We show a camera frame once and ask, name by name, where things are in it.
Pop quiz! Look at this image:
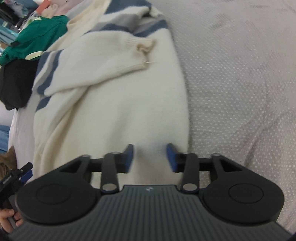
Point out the person's left hand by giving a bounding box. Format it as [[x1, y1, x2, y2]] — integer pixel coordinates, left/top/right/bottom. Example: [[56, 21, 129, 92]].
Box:
[[0, 208, 24, 233]]

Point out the cream striped knit sweater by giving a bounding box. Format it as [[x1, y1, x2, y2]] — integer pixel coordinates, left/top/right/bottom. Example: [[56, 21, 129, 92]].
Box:
[[32, 0, 190, 186]]

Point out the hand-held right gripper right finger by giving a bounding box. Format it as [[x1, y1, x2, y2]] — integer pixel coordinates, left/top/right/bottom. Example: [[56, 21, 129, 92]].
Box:
[[167, 143, 243, 194]]

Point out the pink plush toy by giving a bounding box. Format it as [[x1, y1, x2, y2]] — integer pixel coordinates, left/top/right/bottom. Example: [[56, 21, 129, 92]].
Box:
[[55, 0, 78, 15]]

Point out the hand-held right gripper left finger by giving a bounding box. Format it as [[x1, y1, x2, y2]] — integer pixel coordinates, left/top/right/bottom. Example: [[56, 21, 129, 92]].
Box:
[[59, 144, 134, 194]]

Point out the brown garment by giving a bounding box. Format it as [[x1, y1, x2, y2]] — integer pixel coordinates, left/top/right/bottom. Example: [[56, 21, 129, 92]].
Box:
[[0, 146, 18, 178]]

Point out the black garment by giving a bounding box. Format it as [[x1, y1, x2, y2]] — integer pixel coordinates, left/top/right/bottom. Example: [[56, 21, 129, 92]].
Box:
[[0, 59, 40, 111]]

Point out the green garment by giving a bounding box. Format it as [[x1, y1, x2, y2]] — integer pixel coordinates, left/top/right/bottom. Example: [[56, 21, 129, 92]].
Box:
[[0, 15, 70, 66]]

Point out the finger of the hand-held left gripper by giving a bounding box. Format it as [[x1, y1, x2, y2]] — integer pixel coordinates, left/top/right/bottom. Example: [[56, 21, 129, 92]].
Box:
[[20, 170, 33, 184], [14, 162, 33, 176]]

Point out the pink box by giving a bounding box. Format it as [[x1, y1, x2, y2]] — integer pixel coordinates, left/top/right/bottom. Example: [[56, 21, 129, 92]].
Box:
[[36, 0, 50, 14]]

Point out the white plush toy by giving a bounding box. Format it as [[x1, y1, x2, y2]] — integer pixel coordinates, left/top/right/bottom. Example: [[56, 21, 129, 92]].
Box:
[[45, 2, 59, 18]]

